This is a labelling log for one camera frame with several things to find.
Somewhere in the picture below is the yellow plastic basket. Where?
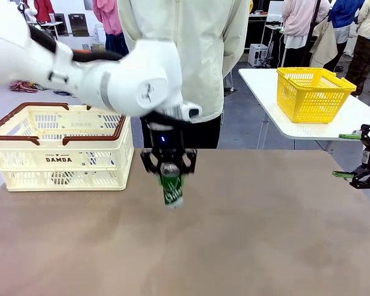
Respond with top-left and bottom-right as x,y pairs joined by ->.
276,67 -> 357,124

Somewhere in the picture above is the patterned brown cloth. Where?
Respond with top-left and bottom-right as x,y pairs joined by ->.
8,80 -> 39,93

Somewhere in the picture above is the bystander in camouflage trousers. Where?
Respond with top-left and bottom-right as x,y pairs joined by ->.
345,0 -> 370,96

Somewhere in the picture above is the bystander in blue jacket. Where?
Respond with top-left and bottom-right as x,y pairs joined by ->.
323,0 -> 366,72

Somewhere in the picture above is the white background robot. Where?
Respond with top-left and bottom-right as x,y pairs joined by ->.
18,0 -> 40,24

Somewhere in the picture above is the cream basket with brown handles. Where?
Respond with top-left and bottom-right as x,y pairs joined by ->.
0,102 -> 135,192

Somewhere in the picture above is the white computer case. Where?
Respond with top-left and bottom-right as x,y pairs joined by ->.
249,43 -> 269,67

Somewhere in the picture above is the person in cream jacket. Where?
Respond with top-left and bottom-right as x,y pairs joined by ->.
117,0 -> 250,150

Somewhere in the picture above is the white side table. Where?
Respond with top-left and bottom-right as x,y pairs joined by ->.
238,68 -> 370,150

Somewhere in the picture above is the blue Pocari drink can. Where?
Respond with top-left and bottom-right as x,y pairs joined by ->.
51,171 -> 69,186
80,150 -> 115,167

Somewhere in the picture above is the beige hanging coat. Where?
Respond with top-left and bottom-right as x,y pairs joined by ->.
310,18 -> 339,68

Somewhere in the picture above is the bystander in pink hoodie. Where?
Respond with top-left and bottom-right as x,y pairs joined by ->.
92,0 -> 129,56

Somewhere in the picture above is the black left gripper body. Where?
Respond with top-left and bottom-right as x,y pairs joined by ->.
147,121 -> 186,164

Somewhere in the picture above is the black wall board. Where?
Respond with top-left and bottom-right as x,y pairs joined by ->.
68,13 -> 88,37

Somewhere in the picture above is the bystander in pale pink jacket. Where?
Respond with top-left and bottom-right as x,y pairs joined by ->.
282,0 -> 331,68

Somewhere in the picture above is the green cider drink can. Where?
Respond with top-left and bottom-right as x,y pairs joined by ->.
158,162 -> 186,210

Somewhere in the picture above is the bystander in red jacket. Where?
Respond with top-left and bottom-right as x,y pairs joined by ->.
33,0 -> 56,23

